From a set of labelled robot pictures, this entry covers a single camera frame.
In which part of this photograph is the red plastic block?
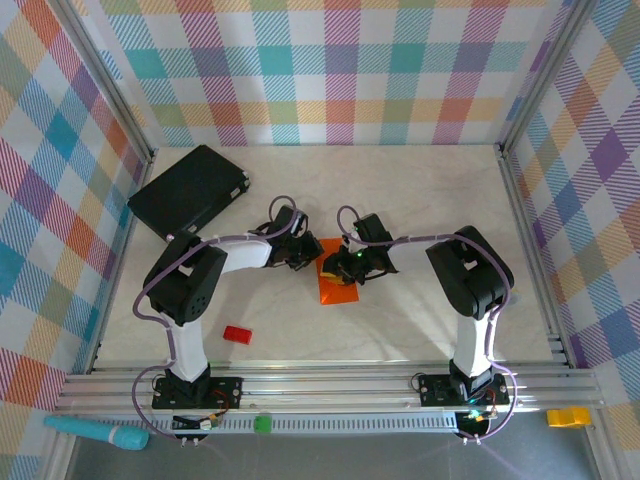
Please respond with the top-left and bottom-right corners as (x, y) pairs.
(222, 325), (254, 346)

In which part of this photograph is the black flat case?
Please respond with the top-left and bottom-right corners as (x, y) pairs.
(127, 144), (251, 245)

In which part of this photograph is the teal cylinder with white band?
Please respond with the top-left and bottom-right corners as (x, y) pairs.
(43, 414), (150, 451)

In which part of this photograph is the yellow plastic block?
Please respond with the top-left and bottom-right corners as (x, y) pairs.
(546, 407), (592, 429)

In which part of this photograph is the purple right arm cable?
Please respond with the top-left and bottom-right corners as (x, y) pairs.
(335, 204), (526, 446)

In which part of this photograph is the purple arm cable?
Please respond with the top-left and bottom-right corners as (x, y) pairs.
(131, 194), (309, 444)
(335, 204), (526, 446)

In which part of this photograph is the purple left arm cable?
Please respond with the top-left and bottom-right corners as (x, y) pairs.
(131, 194), (309, 444)

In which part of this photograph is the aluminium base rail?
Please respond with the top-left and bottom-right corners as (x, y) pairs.
(54, 367), (604, 414)

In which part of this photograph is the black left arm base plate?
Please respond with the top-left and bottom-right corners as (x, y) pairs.
(151, 375), (245, 411)

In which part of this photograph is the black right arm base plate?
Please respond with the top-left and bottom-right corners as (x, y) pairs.
(417, 372), (511, 407)

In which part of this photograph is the slotted grey cable duct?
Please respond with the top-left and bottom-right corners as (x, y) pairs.
(172, 412), (461, 434)

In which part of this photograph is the aluminium side rail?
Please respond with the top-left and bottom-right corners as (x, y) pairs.
(87, 149), (156, 374)
(494, 144), (574, 369)

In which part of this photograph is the aluminium frame post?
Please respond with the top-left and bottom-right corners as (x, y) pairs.
(494, 0), (601, 161)
(49, 0), (157, 166)

